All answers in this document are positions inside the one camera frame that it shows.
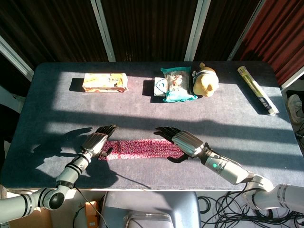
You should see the white box with blue logo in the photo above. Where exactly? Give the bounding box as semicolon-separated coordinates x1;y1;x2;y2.
153;77;168;97

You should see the teal snack bag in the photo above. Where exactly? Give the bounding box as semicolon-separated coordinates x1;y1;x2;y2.
160;66;199;103

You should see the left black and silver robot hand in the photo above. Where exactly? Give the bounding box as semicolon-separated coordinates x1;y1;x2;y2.
80;124;119;162

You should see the orange cardboard box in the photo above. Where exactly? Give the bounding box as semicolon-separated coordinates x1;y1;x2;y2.
84;200;100;228

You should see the yellow printed cardboard box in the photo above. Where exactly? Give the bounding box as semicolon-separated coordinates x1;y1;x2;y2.
82;73;129;93

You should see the red curtain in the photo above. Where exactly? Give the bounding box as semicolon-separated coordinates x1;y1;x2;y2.
239;0;304;86

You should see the long pink patterned cloth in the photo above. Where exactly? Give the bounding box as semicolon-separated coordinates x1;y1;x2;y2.
104;139;190;162

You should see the yellow plush toy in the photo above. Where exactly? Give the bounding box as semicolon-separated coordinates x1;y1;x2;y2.
192;62;219;98

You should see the white window post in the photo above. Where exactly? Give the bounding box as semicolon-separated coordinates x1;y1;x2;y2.
227;0;266;61
90;0;116;62
184;0;211;62

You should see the long yellow and black tube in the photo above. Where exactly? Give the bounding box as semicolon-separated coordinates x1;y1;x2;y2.
237;66;279;116

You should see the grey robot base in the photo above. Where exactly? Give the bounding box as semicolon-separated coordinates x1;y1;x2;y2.
98;191;202;228

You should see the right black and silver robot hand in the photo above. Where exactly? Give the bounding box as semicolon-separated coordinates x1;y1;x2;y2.
154;126;211;164

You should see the tangle of black floor cables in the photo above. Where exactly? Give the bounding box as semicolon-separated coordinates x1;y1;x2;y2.
197;189;304;228

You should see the brown cardboard box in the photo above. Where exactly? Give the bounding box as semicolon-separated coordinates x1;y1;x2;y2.
7;206;53;228

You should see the white sneaker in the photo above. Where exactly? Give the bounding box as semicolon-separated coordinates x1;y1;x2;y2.
286;94;304;124

